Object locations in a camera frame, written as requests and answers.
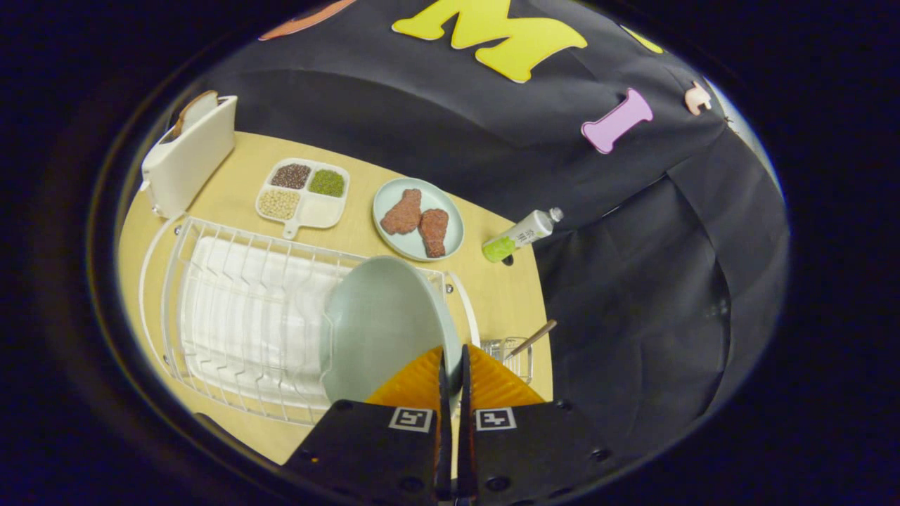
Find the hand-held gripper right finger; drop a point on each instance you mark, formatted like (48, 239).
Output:
(464, 450)

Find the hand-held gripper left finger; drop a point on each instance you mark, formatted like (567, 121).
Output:
(444, 436)

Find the pale green meat plate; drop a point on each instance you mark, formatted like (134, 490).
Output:
(404, 244)

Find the brown meat patty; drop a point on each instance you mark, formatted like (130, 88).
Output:
(402, 212)
(434, 232)

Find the green drink bottle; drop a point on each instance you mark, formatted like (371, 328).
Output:
(520, 235)

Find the black backdrop cloth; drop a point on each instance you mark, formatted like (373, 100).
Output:
(633, 281)

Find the white divided tray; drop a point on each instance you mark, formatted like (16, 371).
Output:
(316, 209)

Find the white toaster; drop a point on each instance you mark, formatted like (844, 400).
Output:
(190, 161)

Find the bread slice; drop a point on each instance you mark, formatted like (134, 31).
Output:
(191, 112)

